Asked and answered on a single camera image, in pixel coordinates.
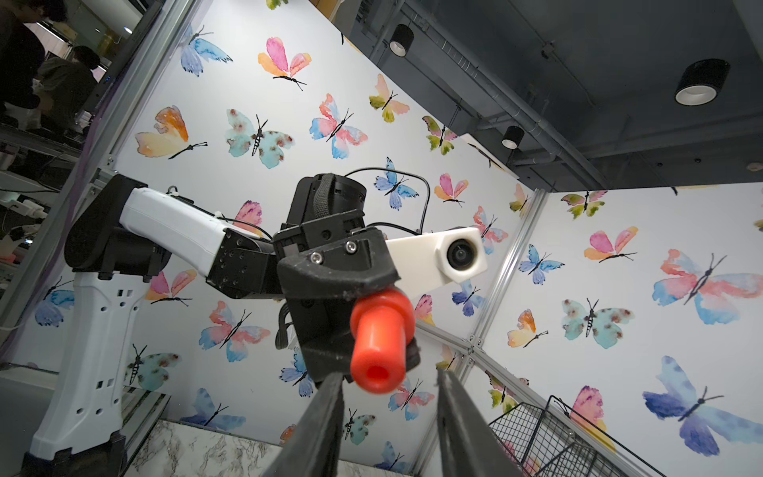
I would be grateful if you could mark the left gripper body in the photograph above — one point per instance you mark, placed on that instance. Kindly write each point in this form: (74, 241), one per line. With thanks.
(322, 275)

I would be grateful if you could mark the black ceiling spotlight near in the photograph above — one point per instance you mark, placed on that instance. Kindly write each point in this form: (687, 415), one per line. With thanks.
(701, 82)

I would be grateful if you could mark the black ceiling spotlight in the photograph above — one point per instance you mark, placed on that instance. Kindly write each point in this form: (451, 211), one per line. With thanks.
(401, 40)
(513, 137)
(701, 82)

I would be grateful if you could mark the red stamp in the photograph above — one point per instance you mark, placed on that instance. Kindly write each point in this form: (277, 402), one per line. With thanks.
(382, 326)

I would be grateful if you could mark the black ceiling spotlight middle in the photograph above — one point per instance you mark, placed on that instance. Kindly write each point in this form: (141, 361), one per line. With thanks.
(513, 137)

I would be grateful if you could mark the black ceiling spotlight far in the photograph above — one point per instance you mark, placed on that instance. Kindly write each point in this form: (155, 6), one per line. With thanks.
(401, 40)

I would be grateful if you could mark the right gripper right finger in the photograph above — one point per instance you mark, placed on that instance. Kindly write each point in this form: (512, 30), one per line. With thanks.
(468, 447)

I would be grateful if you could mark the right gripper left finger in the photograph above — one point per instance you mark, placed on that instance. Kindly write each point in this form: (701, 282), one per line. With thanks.
(314, 448)

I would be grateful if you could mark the black wire wall basket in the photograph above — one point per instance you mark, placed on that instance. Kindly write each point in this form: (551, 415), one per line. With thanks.
(557, 440)

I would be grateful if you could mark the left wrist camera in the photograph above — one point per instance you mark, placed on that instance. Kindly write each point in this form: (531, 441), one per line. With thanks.
(429, 261)

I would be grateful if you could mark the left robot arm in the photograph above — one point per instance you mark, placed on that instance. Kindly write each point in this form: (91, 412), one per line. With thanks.
(117, 249)

